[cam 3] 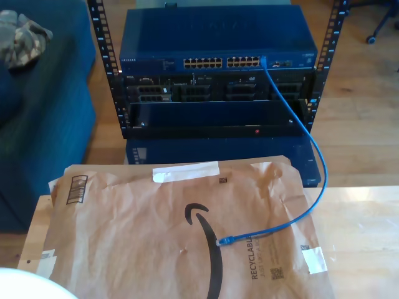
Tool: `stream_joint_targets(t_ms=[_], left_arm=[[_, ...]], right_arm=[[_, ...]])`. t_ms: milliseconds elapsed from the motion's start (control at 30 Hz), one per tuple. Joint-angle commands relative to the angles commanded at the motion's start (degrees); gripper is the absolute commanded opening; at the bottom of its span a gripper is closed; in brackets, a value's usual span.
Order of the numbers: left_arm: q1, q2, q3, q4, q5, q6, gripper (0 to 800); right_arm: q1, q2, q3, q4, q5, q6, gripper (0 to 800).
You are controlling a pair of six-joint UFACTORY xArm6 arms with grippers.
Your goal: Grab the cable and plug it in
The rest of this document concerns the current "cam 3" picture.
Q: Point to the blue device under rack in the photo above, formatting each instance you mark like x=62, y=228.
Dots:
x=218, y=149

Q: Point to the blue and black rack shelf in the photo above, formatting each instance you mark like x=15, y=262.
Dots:
x=218, y=113

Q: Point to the black rack server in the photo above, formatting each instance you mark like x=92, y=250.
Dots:
x=218, y=90

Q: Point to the brown packing paper mailer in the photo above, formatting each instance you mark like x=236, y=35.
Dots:
x=124, y=233

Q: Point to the blue sofa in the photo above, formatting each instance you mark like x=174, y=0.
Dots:
x=46, y=124

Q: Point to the office chair base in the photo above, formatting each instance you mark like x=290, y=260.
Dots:
x=371, y=39

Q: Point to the camouflage cloth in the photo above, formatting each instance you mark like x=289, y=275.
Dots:
x=22, y=40

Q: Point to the blue network switch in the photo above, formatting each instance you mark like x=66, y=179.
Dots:
x=218, y=34

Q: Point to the black rack frame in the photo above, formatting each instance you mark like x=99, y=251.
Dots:
x=104, y=37

